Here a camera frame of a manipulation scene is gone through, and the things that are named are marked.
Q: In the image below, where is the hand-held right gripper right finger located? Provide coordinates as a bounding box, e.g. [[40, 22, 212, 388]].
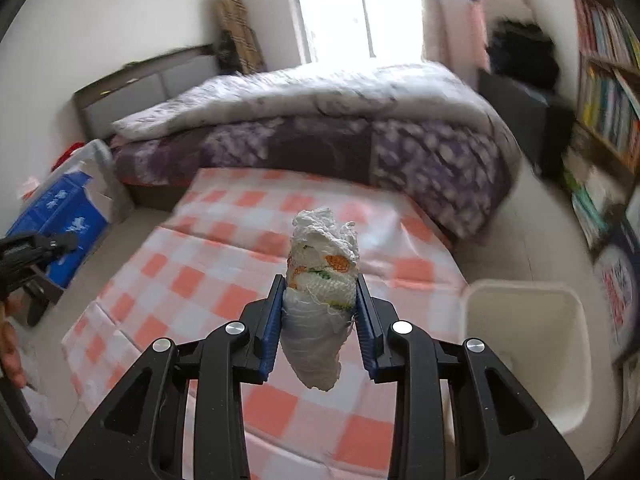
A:
[[352, 274, 585, 480]]

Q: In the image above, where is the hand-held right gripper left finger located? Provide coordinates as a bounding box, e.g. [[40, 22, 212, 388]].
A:
[[55, 274, 287, 480]]

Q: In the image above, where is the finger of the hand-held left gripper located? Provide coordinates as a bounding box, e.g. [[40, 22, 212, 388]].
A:
[[30, 230, 80, 264]]

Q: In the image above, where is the white wad orange print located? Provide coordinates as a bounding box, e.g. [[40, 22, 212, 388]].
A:
[[279, 208, 361, 392]]

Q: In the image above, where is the white plastic trash bin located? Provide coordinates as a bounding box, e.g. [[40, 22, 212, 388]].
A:
[[462, 280, 594, 436]]

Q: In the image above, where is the person's left hand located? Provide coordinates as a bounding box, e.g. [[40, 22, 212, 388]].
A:
[[0, 305, 29, 389]]

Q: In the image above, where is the blue and white cardboard box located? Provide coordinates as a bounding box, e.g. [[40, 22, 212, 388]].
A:
[[4, 140, 132, 289]]

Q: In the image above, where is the orange checked tablecloth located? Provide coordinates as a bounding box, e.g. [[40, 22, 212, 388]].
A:
[[60, 167, 472, 480]]

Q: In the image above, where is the red cloth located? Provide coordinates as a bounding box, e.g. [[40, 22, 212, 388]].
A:
[[51, 141, 87, 172]]

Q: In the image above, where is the dark bed headboard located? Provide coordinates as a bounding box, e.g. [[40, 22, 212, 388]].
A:
[[72, 44, 222, 142]]

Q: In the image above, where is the purple and white patterned quilt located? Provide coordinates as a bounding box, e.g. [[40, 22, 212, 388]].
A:
[[110, 60, 522, 247]]

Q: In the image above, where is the black bag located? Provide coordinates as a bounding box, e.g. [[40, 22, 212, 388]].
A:
[[214, 30, 242, 74]]

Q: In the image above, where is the stack of flat books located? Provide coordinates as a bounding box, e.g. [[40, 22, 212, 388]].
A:
[[564, 150, 627, 252]]

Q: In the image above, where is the black cabinet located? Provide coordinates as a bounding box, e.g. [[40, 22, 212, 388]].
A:
[[476, 67, 574, 179]]

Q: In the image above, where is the plaid bag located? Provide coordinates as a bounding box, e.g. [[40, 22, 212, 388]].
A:
[[216, 0, 267, 76]]

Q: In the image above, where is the pink curtain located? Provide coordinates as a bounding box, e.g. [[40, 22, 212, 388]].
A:
[[464, 0, 494, 74]]

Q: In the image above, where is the pile of dark clothes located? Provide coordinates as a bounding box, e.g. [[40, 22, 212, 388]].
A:
[[487, 20, 561, 94]]

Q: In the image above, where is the row of leaning books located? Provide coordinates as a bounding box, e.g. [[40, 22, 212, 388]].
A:
[[579, 67, 640, 155]]

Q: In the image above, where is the wooden bookshelf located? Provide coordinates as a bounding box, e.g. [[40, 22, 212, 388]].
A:
[[561, 0, 640, 261]]

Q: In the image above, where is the row of upright books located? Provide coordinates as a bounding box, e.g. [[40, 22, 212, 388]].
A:
[[572, 0, 640, 69]]

